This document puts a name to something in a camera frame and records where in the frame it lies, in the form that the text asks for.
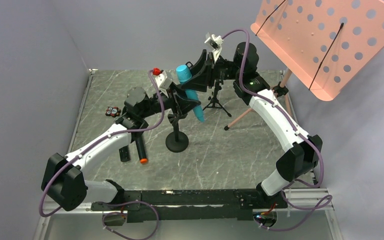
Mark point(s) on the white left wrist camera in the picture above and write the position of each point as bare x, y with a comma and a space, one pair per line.
163, 80

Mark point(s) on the black microphone orange end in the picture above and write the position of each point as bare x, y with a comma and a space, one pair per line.
141, 150

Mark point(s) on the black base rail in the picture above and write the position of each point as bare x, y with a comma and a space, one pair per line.
195, 204

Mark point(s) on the black tripod shock-mount stand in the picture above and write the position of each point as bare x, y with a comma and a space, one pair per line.
214, 102

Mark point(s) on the black round-base stand ring clip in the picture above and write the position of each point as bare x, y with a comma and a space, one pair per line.
189, 64

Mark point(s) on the pink music stand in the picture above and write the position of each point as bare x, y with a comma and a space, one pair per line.
324, 43

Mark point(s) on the black microphone silver grille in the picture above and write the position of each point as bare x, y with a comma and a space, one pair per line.
124, 154

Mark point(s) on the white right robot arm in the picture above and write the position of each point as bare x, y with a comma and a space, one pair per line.
301, 150

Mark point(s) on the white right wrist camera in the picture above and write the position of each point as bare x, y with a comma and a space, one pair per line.
214, 42

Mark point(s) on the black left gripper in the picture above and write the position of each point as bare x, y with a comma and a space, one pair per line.
174, 98

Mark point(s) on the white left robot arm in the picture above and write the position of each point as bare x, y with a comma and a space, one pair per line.
63, 179

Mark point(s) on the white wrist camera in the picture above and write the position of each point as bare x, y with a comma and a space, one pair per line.
214, 42
163, 80

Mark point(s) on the blue microphone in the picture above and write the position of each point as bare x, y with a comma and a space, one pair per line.
184, 74

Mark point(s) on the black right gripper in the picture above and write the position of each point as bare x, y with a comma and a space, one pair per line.
210, 71

